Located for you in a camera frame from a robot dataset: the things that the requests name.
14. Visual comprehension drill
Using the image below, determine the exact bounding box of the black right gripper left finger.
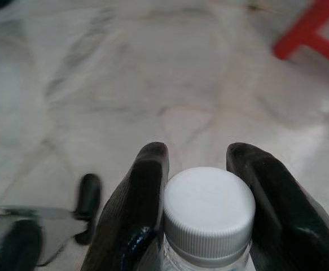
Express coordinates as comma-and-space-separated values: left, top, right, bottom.
81, 142, 170, 271

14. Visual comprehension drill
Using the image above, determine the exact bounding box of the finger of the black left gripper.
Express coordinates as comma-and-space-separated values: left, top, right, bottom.
0, 219, 44, 271
73, 173, 103, 246

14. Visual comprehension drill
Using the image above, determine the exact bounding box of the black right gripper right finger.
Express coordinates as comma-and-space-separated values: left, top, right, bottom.
226, 142, 329, 271

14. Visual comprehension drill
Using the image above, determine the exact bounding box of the clear bottle with white cap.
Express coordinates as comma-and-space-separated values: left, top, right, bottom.
163, 167, 257, 271

